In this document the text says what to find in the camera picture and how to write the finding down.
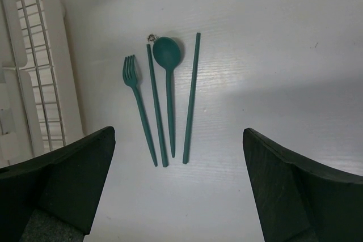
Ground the teal spoon left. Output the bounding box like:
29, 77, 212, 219
152, 37, 182, 158

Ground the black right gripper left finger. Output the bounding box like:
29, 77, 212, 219
1, 126, 115, 241

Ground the clear dish rack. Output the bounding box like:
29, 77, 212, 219
1, 0, 84, 167

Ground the small teal fork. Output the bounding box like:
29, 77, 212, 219
122, 55, 158, 167

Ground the teal chopstick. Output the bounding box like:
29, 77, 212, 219
183, 32, 201, 164
146, 44, 168, 168

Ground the teal chopstick far left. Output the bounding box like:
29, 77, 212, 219
146, 44, 168, 168

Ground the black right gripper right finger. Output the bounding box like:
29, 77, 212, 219
243, 128, 362, 241

